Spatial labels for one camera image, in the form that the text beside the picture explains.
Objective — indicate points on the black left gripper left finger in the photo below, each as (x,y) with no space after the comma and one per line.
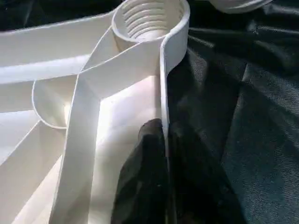
(142,182)

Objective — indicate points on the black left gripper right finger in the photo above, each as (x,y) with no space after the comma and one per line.
(196,186)

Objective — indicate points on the white plastic table top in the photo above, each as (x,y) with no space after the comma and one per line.
(58,58)

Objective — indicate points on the white plastic table leg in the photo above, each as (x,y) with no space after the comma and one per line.
(238,5)

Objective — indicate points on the black shiny table mat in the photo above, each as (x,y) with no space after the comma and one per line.
(245,105)

